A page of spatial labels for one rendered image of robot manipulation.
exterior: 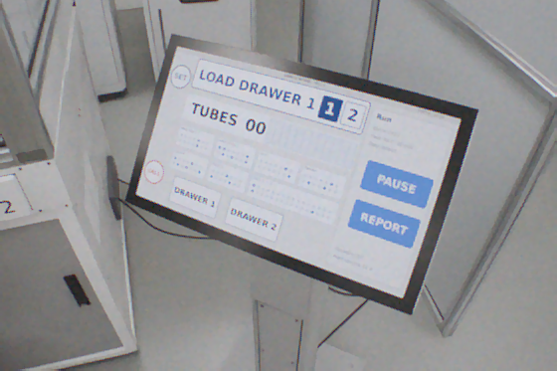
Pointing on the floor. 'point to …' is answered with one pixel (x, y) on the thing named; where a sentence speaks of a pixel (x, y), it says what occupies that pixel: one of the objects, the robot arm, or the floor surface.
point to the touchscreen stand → (285, 325)
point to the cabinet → (70, 264)
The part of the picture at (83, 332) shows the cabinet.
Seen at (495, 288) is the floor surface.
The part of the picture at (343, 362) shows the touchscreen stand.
